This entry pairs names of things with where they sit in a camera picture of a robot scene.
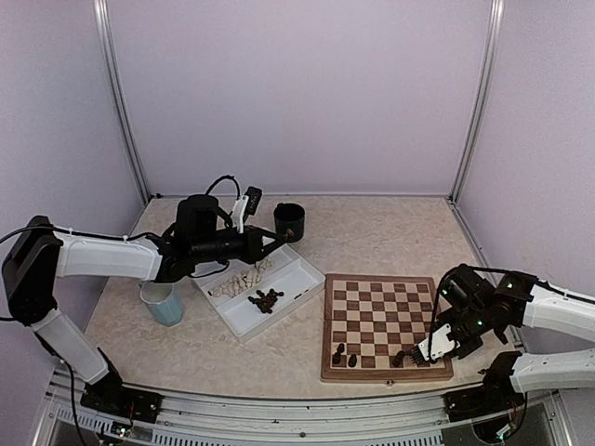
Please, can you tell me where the left aluminium frame post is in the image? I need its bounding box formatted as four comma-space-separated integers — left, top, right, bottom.
93, 0, 152, 205

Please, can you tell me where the right aluminium frame post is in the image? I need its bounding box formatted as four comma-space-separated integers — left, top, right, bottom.
449, 0, 505, 207

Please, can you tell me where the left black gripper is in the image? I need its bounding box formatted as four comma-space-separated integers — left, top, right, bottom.
192, 224, 284, 264

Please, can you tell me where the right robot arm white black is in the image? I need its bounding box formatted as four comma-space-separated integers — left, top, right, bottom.
425, 264, 594, 413

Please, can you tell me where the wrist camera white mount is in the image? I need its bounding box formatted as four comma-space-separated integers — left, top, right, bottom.
409, 323, 458, 364
231, 186, 262, 233

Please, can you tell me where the light blue cup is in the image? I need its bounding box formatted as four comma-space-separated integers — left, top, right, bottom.
139, 282, 183, 327

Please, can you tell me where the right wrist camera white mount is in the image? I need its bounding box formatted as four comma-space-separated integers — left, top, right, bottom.
409, 323, 458, 364

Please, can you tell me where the white divided plastic tray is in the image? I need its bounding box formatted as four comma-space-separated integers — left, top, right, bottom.
193, 245, 324, 343

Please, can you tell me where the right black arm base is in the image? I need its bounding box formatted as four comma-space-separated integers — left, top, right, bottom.
443, 352, 530, 422

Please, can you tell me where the pile of dark chess pieces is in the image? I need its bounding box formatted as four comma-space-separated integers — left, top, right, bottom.
247, 288, 284, 314

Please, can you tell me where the dark chess piece pair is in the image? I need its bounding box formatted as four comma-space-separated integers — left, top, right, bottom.
294, 290, 310, 300

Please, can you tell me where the pile of white chess pieces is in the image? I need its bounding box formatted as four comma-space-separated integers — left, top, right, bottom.
207, 259, 274, 297

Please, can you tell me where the aluminium frame post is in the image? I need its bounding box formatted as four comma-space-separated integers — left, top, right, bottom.
449, 0, 505, 207
93, 0, 152, 205

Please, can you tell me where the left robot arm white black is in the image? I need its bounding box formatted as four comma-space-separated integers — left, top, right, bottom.
1, 194, 287, 413

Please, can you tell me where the dark green cup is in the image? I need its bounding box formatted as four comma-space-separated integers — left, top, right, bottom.
273, 203, 306, 243

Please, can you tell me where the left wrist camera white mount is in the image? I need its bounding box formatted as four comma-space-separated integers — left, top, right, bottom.
231, 186, 262, 233

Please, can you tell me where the wooden chess board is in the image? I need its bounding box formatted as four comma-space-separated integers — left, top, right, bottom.
321, 273, 454, 384

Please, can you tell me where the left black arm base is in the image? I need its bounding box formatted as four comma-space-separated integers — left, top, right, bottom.
80, 349, 163, 424

